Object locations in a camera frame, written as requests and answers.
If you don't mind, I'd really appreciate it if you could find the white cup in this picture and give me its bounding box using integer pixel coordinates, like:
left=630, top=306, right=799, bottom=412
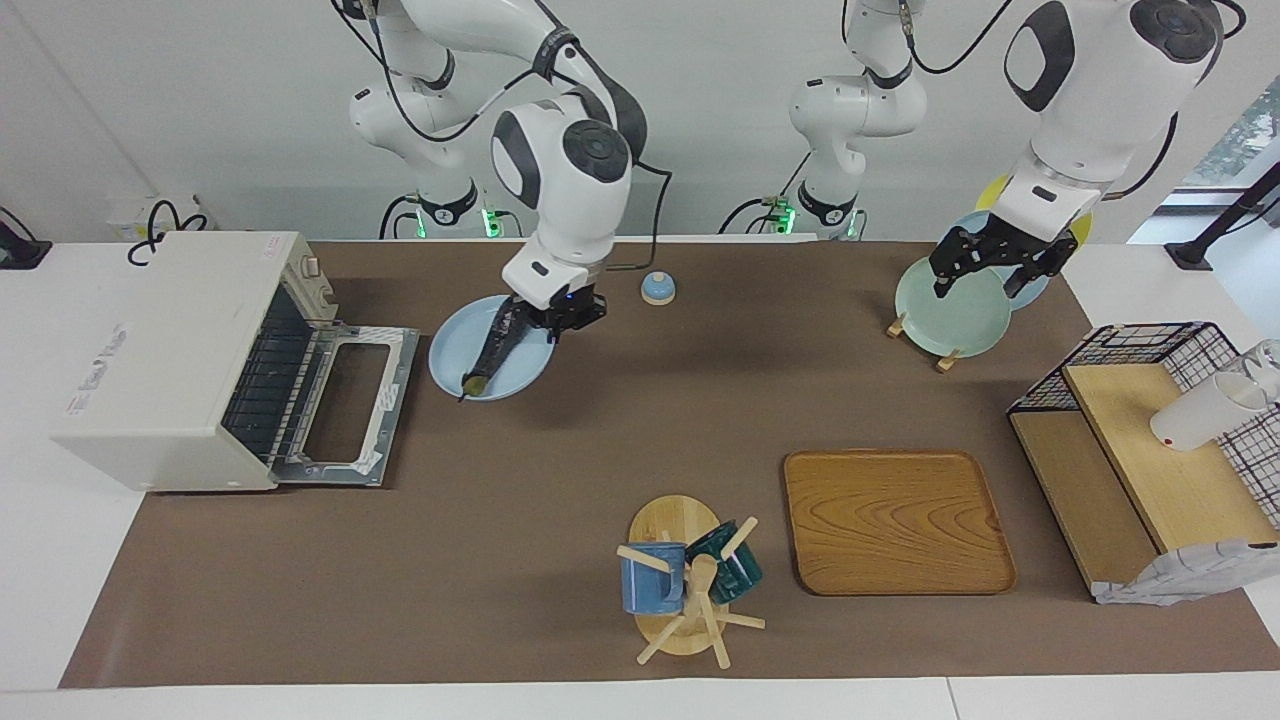
left=1149, top=371, right=1269, bottom=452

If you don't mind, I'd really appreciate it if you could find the light blue serving plate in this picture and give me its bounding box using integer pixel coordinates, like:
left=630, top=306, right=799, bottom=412
left=428, top=294, right=557, bottom=403

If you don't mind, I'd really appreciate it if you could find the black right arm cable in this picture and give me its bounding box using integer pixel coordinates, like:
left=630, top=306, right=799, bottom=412
left=360, top=0, right=673, bottom=273

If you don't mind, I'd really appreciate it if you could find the beige toaster oven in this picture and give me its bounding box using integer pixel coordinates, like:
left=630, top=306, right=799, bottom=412
left=50, top=231, right=341, bottom=493

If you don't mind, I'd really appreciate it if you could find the clear glass cup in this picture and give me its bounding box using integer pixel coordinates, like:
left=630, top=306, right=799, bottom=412
left=1243, top=339, right=1280, bottom=401

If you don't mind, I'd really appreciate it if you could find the wooden plate rack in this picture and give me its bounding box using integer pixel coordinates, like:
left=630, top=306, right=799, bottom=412
left=886, top=311, right=962, bottom=374

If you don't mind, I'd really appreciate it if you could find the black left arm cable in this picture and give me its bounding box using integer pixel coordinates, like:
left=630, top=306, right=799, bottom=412
left=840, top=0, right=1246, bottom=201

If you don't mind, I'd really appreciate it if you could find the wooden shelf with wire frame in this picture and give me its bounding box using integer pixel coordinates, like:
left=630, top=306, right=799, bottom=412
left=1007, top=321, right=1280, bottom=601

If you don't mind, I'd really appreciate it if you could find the toaster oven glass door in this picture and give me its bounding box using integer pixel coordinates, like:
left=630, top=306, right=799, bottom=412
left=268, top=322, right=421, bottom=489

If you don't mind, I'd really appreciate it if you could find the wooden tray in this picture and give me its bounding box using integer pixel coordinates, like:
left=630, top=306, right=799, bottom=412
left=783, top=449, right=1018, bottom=598

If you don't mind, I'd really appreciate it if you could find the black desk clamp mount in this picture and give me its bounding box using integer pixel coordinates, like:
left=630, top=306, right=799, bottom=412
left=1164, top=160, right=1280, bottom=272
left=0, top=205, right=53, bottom=271

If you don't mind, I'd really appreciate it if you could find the blue mug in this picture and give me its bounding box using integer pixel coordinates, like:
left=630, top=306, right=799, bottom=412
left=620, top=541, right=689, bottom=616

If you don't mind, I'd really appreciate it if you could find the pale green plate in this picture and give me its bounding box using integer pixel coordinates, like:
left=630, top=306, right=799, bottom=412
left=894, top=254, right=1013, bottom=359

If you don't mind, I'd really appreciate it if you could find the grey white patterned cloth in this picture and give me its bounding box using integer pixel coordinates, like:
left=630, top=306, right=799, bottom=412
left=1094, top=538, right=1280, bottom=607

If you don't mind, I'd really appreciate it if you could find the wooden mug tree stand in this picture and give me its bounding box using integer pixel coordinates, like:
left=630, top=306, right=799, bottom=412
left=615, top=494, right=767, bottom=670

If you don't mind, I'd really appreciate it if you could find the yellow plate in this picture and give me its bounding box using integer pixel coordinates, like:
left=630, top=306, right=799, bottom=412
left=975, top=174, right=1094, bottom=247

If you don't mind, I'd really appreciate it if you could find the light blue racked plate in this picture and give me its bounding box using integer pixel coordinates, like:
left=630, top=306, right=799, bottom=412
left=950, top=209, right=1052, bottom=311

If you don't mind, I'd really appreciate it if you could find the white wall box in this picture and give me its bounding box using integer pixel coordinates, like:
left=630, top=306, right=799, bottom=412
left=107, top=194, right=203, bottom=242

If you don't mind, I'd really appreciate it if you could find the brown table mat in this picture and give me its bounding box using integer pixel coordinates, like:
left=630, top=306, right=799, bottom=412
left=58, top=240, right=1280, bottom=689

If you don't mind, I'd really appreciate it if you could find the dark purple eggplant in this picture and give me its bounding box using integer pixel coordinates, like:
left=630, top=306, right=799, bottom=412
left=459, top=299, right=528, bottom=402

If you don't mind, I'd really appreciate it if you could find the dark green mug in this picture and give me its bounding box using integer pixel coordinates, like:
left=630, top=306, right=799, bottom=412
left=685, top=520, right=765, bottom=607

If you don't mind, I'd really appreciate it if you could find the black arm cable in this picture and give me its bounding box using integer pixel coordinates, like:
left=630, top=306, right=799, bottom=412
left=840, top=0, right=1246, bottom=201
left=360, top=0, right=673, bottom=273

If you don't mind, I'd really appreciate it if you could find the black oven power cable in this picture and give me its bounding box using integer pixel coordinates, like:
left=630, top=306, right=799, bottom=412
left=126, top=199, right=210, bottom=267

